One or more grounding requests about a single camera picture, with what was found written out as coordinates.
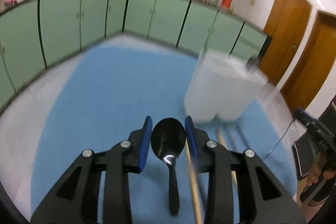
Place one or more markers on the light wooden chopstick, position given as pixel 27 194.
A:
pixel 194 188

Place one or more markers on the wooden door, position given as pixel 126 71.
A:
pixel 286 26
pixel 314 65

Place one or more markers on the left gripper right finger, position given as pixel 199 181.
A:
pixel 261 196

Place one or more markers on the white double utensil holder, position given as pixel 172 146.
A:
pixel 222 87

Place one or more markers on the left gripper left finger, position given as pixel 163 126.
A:
pixel 74 197

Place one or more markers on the lower green cabinets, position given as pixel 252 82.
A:
pixel 38 34

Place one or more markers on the right hand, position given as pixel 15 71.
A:
pixel 313 176

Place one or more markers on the blue table mat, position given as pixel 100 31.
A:
pixel 109 95

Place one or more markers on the black plastic spoon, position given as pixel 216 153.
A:
pixel 167 142

